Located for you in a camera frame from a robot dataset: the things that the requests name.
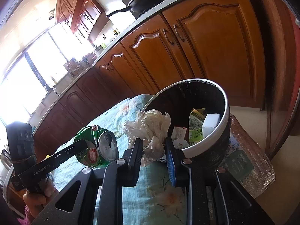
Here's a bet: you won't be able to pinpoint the crushed green soda can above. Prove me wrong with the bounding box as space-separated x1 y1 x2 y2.
73 125 119 168

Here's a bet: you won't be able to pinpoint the white tissue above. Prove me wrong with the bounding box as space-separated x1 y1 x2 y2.
123 109 171 167

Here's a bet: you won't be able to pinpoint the green milk carton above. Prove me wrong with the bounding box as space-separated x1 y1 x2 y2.
188 109 206 145

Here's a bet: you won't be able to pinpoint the red Ovaltine snack bag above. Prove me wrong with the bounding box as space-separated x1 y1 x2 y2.
171 127 187 140

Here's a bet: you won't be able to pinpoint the kitchen window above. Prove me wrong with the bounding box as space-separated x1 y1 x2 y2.
1 24 93 125

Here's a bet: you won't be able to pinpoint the white rimmed black trash bin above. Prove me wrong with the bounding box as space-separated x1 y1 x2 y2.
142 78 231 168

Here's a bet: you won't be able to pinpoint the wooden lower kitchen cabinets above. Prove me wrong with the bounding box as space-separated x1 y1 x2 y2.
34 0 266 160

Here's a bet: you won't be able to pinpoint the person's left hand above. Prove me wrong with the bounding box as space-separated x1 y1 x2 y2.
23 178 58 220

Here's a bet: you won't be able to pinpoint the electric kettle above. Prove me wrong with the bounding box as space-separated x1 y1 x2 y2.
1 149 12 170

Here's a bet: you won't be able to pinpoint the light blue floral tablecloth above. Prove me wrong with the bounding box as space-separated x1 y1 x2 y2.
50 93 195 225

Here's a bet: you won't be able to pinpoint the white foam block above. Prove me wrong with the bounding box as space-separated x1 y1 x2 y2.
202 113 220 138

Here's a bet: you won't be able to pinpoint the chrome sink faucet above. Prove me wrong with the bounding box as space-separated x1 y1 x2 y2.
44 83 59 97

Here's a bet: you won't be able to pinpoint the wooden glass display cabinet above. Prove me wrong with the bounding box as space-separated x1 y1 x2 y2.
250 0 299 159

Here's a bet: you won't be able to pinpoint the black wok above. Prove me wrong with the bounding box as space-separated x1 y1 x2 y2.
106 0 164 17

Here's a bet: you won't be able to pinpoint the wooden upper wall cabinets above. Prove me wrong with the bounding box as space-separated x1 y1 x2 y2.
55 0 109 43

